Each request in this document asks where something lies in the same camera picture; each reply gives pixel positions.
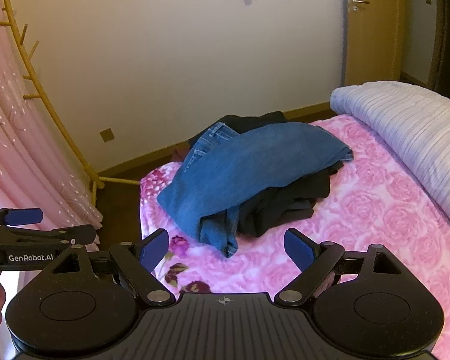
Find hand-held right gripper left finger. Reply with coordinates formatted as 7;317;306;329
52;229;175;306

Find wooden door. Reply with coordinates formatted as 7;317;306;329
344;0;404;86

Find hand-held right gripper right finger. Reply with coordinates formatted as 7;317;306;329
277;228;402;305

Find blue jeans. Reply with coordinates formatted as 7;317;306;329
157;122;355;259

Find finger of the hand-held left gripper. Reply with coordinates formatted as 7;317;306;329
0;224;97;247
0;206;44;229

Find yellow coat rack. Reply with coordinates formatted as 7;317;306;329
0;0;140;203

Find pink floral blanket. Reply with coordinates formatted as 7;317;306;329
139;115;450;357

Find dark clothes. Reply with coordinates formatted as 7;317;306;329
187;110;342;238

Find pink curtain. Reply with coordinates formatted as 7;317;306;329
0;0;104;250

